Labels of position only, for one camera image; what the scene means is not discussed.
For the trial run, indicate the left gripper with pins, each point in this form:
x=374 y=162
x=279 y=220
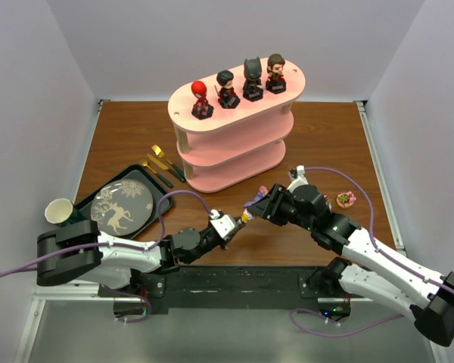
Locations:
x=240 y=223

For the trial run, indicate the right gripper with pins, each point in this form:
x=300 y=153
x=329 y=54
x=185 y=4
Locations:
x=275 y=206

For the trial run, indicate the ice cream cone bear toy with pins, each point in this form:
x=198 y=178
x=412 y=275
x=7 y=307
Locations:
x=247 y=216

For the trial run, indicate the pink bear strawberry tart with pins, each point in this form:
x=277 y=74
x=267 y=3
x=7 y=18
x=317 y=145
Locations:
x=346 y=199

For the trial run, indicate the red spider hero figure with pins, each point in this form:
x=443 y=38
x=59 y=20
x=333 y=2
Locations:
x=201 y=109

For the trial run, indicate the black haired red figure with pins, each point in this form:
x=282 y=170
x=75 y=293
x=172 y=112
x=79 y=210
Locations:
x=227 y=97

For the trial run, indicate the dark bat hero figure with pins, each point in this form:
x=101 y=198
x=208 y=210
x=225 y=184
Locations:
x=252 y=90

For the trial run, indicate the brown haired hero figure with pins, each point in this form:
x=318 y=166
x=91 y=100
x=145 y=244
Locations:
x=275 y=82

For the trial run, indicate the pink bear cake square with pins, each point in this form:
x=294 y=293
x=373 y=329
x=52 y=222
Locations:
x=328 y=201

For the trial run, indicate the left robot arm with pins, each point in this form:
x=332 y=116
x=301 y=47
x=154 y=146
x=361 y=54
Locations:
x=82 y=252

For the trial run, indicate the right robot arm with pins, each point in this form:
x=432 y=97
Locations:
x=365 y=266

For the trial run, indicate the pink three-tier shelf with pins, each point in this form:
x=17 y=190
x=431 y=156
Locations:
x=233 y=144

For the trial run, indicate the purple bunny pink cotton candy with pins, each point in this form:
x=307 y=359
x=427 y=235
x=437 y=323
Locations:
x=262 y=192

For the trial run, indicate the round deer pattern plate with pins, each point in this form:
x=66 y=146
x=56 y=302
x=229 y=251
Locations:
x=122 y=207

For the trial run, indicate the dark green glass cup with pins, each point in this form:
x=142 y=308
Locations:
x=72 y=216

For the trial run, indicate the white paper cup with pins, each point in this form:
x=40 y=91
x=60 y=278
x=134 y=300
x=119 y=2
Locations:
x=58 y=211

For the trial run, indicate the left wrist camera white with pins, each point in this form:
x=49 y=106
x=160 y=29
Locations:
x=223 y=223

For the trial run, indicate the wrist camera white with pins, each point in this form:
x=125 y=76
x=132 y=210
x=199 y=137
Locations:
x=223 y=223
x=297 y=177

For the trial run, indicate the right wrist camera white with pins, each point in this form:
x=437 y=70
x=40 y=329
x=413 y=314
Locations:
x=297 y=177

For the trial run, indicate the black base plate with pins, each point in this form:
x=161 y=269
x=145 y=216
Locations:
x=226 y=287

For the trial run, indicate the gold knife green handle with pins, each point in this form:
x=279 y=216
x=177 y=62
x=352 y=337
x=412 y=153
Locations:
x=152 y=160

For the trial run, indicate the gold fork green handle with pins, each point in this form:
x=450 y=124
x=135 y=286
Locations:
x=159 y=152

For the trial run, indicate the gold spoon green handle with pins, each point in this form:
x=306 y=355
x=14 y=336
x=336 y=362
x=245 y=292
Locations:
x=144 y=162

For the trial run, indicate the aluminium frame rail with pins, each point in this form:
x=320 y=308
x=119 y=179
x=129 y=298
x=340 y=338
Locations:
x=394 y=227

